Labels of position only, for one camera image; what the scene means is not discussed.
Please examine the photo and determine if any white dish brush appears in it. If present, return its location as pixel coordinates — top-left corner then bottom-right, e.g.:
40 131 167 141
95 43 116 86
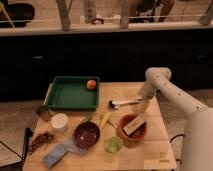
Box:
109 98 143 109

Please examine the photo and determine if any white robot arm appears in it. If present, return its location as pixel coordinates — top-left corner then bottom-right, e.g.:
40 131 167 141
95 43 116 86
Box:
138 67 213 171

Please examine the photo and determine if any green plastic tray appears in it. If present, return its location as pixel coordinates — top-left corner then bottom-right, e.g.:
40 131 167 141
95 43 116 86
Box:
45 76 99 111

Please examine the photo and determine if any wooden block eraser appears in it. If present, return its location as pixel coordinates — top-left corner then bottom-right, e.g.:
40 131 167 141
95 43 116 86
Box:
123 116 145 135

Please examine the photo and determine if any terracotta orange bowl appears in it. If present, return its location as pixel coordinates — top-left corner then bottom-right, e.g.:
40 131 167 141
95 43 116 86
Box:
117 114 147 142

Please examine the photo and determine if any yellow banana toy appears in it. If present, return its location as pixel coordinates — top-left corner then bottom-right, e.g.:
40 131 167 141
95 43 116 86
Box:
99 112 111 129

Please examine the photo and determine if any green plastic cup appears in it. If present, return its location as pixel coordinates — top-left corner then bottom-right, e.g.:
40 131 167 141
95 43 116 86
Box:
105 136 122 153

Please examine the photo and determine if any orange ball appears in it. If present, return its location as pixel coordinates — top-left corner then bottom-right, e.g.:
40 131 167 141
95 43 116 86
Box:
87 80 97 90

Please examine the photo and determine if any green vegetable toy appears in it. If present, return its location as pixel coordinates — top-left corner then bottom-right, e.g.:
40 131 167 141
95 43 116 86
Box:
82 115 92 123

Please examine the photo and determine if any dark maroon bowl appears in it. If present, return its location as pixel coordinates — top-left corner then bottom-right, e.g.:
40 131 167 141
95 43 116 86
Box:
73 122 100 149

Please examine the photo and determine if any white round container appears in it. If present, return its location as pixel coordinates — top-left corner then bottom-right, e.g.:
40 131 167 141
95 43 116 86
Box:
51 113 69 132

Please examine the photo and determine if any small metal cup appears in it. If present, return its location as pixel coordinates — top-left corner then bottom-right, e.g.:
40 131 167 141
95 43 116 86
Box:
36 105 51 122

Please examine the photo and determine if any brown dried chili bunch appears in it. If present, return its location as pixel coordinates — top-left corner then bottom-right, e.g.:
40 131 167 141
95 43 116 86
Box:
29 132 54 153

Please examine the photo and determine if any black cable right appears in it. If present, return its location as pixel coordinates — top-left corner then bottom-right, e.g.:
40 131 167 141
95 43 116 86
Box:
169 133 185 144

